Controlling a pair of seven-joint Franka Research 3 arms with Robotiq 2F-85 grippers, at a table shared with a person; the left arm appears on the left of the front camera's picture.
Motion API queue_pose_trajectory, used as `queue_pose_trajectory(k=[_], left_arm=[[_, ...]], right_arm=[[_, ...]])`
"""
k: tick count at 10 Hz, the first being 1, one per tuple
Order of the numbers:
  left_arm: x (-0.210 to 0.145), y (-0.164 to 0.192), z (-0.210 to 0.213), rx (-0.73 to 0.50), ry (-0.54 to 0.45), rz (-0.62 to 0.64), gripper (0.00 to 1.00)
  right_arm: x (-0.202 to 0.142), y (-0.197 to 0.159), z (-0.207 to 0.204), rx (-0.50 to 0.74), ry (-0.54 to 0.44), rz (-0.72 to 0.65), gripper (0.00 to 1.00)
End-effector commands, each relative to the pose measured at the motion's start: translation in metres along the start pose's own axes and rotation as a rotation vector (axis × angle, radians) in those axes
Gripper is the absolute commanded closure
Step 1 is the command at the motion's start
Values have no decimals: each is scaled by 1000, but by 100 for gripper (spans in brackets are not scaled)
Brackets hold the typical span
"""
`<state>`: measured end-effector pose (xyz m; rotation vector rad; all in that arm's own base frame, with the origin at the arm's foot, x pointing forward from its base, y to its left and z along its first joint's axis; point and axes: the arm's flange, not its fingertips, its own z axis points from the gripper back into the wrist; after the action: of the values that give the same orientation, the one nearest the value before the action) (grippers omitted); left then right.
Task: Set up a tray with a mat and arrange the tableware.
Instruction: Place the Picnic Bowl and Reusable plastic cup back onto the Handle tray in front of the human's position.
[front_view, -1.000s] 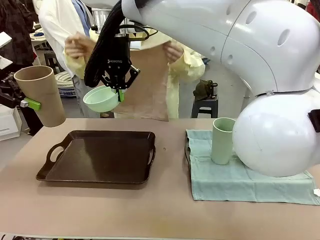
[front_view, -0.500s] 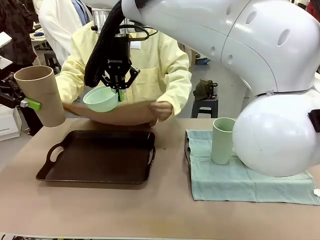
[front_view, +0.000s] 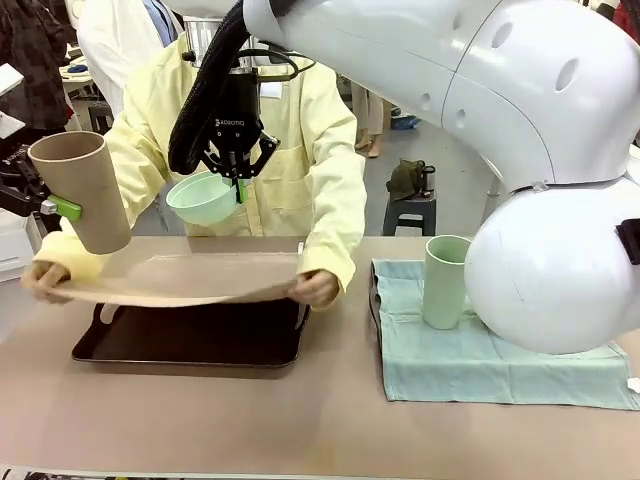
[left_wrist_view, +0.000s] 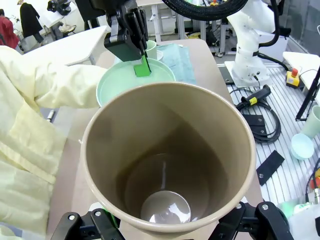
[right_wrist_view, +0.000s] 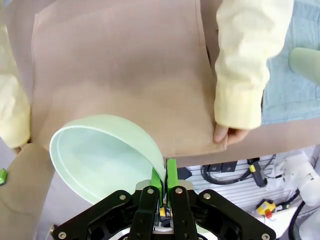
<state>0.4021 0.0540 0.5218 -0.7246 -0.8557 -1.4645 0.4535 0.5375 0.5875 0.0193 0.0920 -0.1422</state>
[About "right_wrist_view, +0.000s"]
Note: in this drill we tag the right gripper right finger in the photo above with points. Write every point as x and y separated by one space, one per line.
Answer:
182 212

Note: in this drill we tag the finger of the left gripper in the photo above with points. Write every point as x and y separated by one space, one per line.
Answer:
2 176

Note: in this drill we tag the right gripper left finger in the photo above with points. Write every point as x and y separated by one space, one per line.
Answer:
140 212

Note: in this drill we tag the mint green bowl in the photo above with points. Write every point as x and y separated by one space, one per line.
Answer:
100 162

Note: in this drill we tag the sage green cup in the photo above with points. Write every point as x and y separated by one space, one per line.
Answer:
306 62

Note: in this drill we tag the person's left forearm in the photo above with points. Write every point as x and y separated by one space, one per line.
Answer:
240 75

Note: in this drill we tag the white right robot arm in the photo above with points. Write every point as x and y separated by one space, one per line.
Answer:
302 177

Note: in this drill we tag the person's right forearm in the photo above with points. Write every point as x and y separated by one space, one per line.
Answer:
12 112

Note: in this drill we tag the person's right hand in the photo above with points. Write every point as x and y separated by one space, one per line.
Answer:
17 149

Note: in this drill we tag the person's left hand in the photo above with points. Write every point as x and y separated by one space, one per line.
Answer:
235 136

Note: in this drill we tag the yellow emergency stop button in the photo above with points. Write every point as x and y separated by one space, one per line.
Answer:
266 207

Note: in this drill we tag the yellow and black tool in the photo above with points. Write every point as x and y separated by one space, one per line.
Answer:
257 172

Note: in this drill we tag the teal cloth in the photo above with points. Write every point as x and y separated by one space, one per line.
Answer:
287 100

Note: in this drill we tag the grey metal base plate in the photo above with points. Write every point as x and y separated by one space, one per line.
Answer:
237 192

